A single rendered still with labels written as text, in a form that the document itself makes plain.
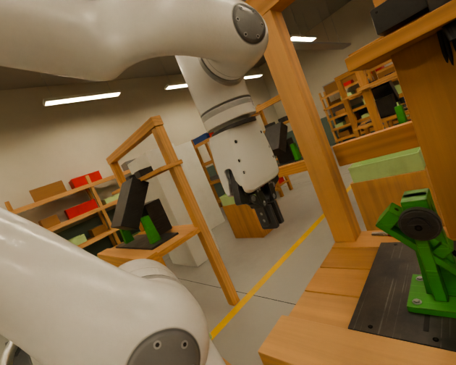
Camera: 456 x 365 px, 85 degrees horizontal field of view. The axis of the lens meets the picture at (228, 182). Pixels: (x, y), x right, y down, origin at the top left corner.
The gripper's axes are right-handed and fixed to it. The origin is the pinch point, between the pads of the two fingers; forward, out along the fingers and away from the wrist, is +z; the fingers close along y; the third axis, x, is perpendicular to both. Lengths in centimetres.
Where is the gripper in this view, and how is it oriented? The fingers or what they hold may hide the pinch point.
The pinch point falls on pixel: (268, 214)
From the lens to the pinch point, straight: 41.6
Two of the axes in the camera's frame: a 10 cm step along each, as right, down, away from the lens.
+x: 6.7, -2.0, -7.1
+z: 3.9, 9.2, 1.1
